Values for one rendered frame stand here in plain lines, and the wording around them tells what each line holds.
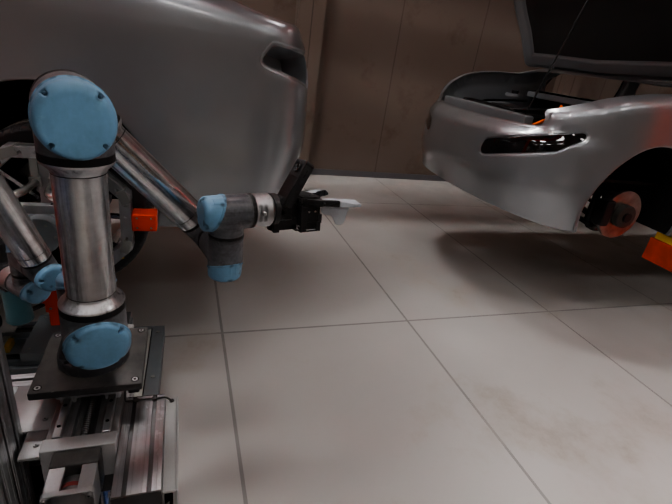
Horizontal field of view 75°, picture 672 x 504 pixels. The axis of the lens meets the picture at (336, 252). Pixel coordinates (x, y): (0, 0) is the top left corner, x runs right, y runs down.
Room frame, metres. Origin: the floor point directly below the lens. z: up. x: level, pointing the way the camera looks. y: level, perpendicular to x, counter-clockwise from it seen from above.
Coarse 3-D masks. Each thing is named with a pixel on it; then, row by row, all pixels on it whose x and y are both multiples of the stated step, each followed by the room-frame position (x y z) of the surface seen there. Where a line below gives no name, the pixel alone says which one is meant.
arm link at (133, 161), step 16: (128, 144) 0.85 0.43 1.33; (128, 160) 0.85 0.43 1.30; (144, 160) 0.87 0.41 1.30; (128, 176) 0.85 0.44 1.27; (144, 176) 0.86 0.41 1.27; (160, 176) 0.88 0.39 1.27; (144, 192) 0.87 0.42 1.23; (160, 192) 0.88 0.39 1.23; (176, 192) 0.90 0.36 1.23; (160, 208) 0.89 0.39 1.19; (176, 208) 0.90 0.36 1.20; (192, 208) 0.92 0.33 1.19; (176, 224) 0.92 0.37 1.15; (192, 224) 0.92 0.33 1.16
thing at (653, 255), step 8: (656, 240) 2.97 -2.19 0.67; (664, 240) 2.93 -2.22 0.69; (648, 248) 2.99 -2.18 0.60; (656, 248) 2.95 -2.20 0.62; (664, 248) 2.90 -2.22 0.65; (648, 256) 2.97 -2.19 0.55; (656, 256) 2.92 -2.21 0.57; (664, 256) 2.88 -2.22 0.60; (656, 264) 2.90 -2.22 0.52; (664, 264) 2.85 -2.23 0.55
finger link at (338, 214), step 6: (324, 198) 0.97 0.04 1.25; (330, 198) 0.98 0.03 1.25; (342, 204) 0.96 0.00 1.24; (348, 204) 0.96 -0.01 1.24; (354, 204) 0.97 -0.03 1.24; (360, 204) 0.98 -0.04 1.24; (324, 210) 0.96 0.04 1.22; (330, 210) 0.96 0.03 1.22; (336, 210) 0.96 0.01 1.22; (342, 210) 0.97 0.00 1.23; (336, 216) 0.96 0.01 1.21; (342, 216) 0.96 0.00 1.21; (336, 222) 0.96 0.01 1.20; (342, 222) 0.96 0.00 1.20
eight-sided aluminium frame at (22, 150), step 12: (12, 144) 1.45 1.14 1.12; (24, 144) 1.48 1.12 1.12; (0, 156) 1.42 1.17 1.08; (12, 156) 1.43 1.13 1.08; (24, 156) 1.45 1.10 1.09; (108, 180) 1.53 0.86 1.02; (120, 192) 1.54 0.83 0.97; (120, 204) 1.54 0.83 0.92; (132, 204) 1.61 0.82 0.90; (120, 216) 1.54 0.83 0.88; (132, 240) 1.56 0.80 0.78; (120, 252) 1.58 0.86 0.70
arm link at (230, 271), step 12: (204, 240) 0.89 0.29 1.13; (216, 240) 0.84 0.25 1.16; (228, 240) 0.84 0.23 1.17; (240, 240) 0.86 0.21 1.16; (204, 252) 0.88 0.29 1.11; (216, 252) 0.84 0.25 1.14; (228, 252) 0.84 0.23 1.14; (240, 252) 0.86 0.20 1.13; (216, 264) 0.84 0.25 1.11; (228, 264) 0.84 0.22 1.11; (240, 264) 0.86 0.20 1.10; (216, 276) 0.84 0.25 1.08; (228, 276) 0.84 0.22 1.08
